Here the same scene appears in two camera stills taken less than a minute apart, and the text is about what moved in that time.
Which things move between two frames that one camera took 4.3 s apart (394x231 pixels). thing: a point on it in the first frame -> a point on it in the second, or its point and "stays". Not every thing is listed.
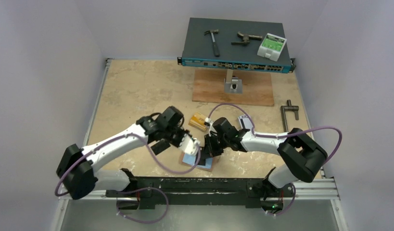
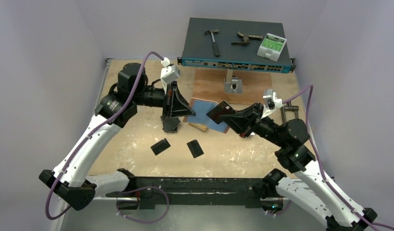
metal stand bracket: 232,84 stays
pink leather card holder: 190,160 -> 201,108
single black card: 159,147 stays
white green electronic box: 272,46 stays
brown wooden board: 257,86 stays
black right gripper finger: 205,153 -> 243,121
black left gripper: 183,132 -> 177,106
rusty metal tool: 246,38 stays
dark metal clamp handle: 289,108 stays
